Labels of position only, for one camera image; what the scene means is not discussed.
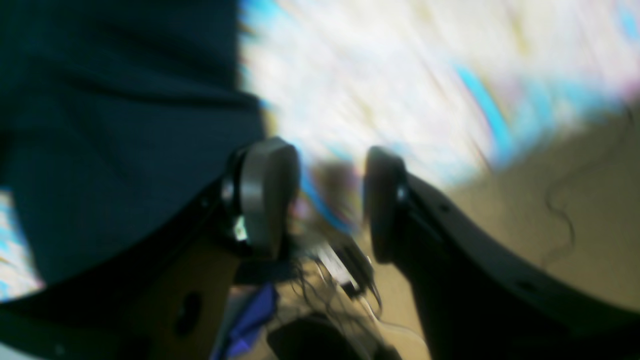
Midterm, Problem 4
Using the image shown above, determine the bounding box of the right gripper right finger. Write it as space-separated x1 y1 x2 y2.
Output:
363 146 639 360

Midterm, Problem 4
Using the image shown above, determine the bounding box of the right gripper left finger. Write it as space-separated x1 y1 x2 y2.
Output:
119 137 301 360

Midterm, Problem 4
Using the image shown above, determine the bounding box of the black T-shirt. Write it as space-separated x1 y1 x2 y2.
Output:
1 0 265 285

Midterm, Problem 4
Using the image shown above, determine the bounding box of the blue fabric cover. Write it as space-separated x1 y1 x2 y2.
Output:
210 282 279 360

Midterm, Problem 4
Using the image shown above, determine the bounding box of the patterned tablecloth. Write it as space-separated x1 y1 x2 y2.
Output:
1 0 639 310

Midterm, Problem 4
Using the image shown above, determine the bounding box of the thin black floor cable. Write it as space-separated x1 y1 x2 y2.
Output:
542 107 638 266

